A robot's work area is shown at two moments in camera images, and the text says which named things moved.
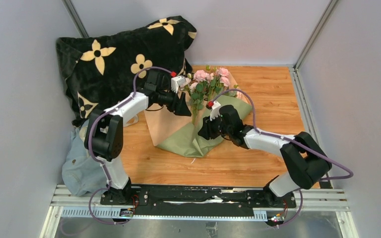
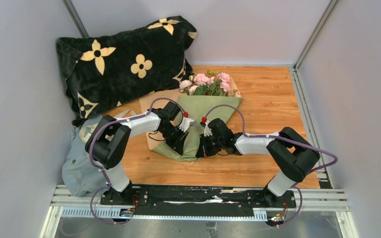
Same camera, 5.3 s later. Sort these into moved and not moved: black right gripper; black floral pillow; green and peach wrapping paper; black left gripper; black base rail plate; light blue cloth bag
Moved: black right gripper; black left gripper; green and peach wrapping paper
Not moved: black floral pillow; light blue cloth bag; black base rail plate
